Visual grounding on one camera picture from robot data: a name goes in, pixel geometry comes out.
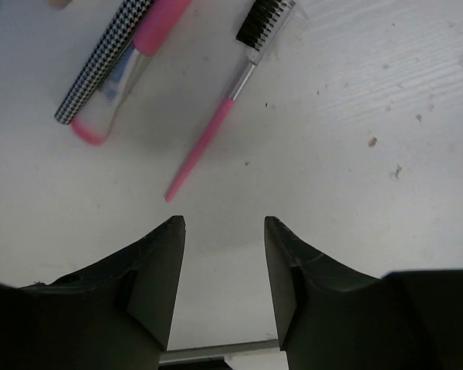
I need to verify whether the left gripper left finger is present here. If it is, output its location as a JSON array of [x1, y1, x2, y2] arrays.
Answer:
[[0, 216, 185, 369]]

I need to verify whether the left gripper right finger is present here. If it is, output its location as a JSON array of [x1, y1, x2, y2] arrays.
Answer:
[[264, 217, 463, 369]]

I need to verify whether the pink eyebrow comb brush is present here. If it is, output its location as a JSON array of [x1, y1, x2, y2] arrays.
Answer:
[[164, 1, 296, 202]]

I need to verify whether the pink makeup brush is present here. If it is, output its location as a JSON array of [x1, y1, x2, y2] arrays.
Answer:
[[70, 0, 191, 145]]

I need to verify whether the houndstooth pattern pencil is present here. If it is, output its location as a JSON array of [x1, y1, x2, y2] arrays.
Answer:
[[54, 0, 154, 125]]

